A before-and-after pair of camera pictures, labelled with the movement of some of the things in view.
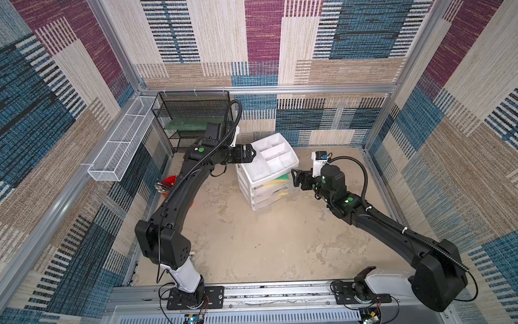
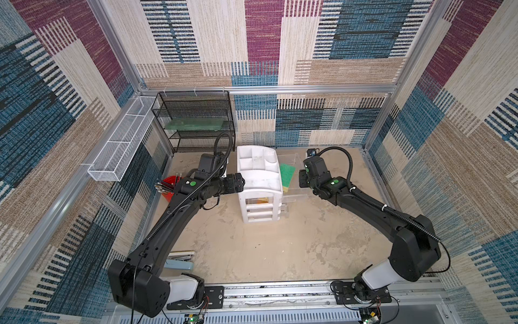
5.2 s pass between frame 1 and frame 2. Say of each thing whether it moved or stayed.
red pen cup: stayed
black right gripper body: stayed
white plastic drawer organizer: moved
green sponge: moved
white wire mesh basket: stayed
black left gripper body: moved
